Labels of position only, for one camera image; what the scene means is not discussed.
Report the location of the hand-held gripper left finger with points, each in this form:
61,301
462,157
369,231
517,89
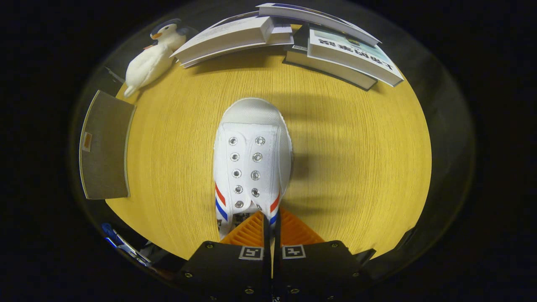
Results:
226,268

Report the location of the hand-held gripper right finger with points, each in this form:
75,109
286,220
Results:
314,268

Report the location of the white canvas shoe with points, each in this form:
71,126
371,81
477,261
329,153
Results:
251,126

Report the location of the grey fabric storage box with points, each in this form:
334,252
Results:
105,151

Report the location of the blue printed paper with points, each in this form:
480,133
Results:
126,251

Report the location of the blue cloth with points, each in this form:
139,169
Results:
107,228

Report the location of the white plush toy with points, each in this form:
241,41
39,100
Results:
147,67

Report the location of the book with teal cover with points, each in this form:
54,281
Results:
352,52

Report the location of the white book with dark portrait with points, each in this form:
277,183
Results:
226,35

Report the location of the penguin plush toy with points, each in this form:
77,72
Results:
170,33

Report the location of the book with blue picture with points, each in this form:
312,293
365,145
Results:
319,16

